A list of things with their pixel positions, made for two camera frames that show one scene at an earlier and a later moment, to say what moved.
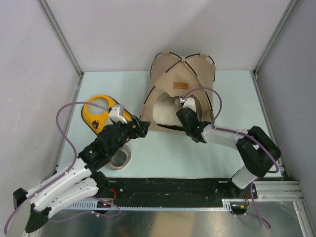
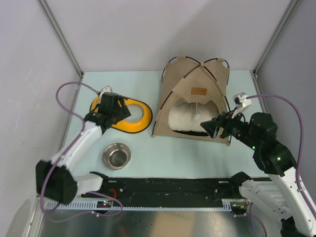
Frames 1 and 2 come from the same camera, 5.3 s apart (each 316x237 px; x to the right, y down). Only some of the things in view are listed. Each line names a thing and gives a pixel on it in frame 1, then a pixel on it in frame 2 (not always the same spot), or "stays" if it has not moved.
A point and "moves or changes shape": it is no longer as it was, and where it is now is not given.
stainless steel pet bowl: [120, 158] stays
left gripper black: [143, 125] → [124, 112]
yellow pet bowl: [97, 118] moves or changes shape
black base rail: [141, 189] stays
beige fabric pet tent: [192, 74] → [183, 77]
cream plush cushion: [165, 109] moves or changes shape
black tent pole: [193, 72] → [199, 63]
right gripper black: [194, 113] → [222, 121]
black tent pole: [191, 68] → [182, 79]
